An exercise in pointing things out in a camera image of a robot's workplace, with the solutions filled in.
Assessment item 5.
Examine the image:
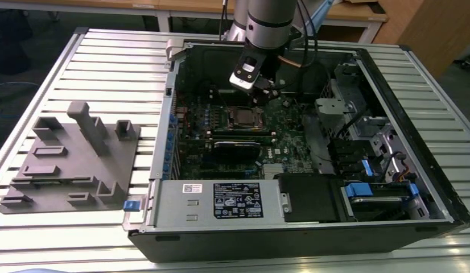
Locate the thin metal locking lever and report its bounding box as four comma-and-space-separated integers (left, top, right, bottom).
215, 92, 232, 111

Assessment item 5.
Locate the silver green CPU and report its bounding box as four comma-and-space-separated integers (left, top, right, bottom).
236, 110, 257, 125

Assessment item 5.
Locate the CPU socket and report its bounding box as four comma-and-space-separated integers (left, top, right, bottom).
225, 105, 268, 132

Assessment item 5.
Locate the black RAM slot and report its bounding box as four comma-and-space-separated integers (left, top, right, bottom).
205, 129, 277, 136

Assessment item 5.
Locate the metal drive cage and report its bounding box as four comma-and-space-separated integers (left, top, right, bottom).
313, 63, 454, 222

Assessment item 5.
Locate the green motherboard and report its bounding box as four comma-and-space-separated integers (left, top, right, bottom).
172, 85, 324, 181

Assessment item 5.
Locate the black graphics card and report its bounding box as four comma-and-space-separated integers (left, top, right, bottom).
212, 140, 263, 169

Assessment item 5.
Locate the short wooden desk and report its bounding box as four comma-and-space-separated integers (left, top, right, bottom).
317, 0, 390, 44

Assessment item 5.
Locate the silver chipset heat sink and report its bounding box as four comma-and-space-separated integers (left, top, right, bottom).
261, 163, 288, 175

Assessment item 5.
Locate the blue drive clip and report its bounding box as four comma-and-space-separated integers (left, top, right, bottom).
358, 159, 375, 177

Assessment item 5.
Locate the wooden cabinet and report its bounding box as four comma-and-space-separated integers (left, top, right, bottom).
372, 0, 470, 79

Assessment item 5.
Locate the silver power supply unit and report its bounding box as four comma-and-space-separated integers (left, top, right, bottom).
141, 179, 288, 228

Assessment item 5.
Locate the hard disk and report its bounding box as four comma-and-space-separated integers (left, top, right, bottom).
347, 196, 406, 222

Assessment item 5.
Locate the long wooden desk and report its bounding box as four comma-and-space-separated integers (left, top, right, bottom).
0, 0, 235, 32

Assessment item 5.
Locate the grey parts rack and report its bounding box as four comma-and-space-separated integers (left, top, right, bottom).
0, 101, 143, 214

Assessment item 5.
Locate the black PC case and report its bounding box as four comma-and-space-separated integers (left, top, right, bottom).
121, 38, 470, 264

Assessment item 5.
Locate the black office chair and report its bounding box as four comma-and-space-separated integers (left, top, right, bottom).
0, 8, 34, 75

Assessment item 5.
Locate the copper braided cable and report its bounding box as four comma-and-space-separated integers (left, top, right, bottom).
277, 55, 307, 69

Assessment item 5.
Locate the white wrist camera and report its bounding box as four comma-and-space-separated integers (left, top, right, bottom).
228, 51, 268, 89

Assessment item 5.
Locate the black cable loop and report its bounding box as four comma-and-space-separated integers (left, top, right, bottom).
297, 61, 334, 96

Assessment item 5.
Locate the grey metal bracket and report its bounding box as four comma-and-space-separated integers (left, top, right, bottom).
313, 97, 355, 122

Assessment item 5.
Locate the thin black hanging cable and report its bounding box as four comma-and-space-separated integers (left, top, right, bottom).
217, 0, 229, 41

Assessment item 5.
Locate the black drive cable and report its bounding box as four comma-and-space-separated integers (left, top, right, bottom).
335, 104, 371, 139

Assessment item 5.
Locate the blue drive carrier handle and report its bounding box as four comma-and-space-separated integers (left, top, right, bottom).
342, 183, 374, 197

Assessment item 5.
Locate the coloured wire bundle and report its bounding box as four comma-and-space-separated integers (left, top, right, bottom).
395, 166, 412, 183

